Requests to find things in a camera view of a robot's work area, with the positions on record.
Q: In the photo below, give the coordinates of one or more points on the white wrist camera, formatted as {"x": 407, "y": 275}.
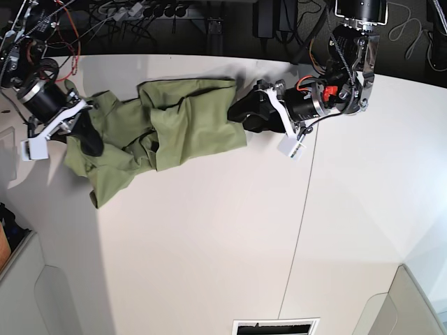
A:
{"x": 292, "y": 147}
{"x": 34, "y": 149}

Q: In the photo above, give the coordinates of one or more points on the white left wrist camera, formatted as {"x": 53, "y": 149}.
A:
{"x": 292, "y": 147}

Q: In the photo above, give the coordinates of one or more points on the black power adapter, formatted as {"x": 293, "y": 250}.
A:
{"x": 263, "y": 19}

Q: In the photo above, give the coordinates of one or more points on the white framed floor vent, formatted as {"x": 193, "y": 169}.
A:
{"x": 306, "y": 326}

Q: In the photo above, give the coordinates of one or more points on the green t-shirt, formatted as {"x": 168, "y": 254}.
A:
{"x": 169, "y": 123}

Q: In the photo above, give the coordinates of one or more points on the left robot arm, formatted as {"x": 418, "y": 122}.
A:
{"x": 343, "y": 88}

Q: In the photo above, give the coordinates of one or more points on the white power strip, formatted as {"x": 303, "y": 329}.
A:
{"x": 122, "y": 13}

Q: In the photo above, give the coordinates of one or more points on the metal table leg bracket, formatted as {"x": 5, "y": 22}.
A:
{"x": 214, "y": 33}

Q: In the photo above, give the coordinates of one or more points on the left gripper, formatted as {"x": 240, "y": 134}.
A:
{"x": 273, "y": 107}

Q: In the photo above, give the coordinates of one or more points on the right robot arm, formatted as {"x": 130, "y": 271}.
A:
{"x": 24, "y": 42}

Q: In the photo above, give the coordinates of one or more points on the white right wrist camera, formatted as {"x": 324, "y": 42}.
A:
{"x": 34, "y": 149}

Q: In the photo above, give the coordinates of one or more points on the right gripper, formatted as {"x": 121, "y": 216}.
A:
{"x": 46, "y": 101}

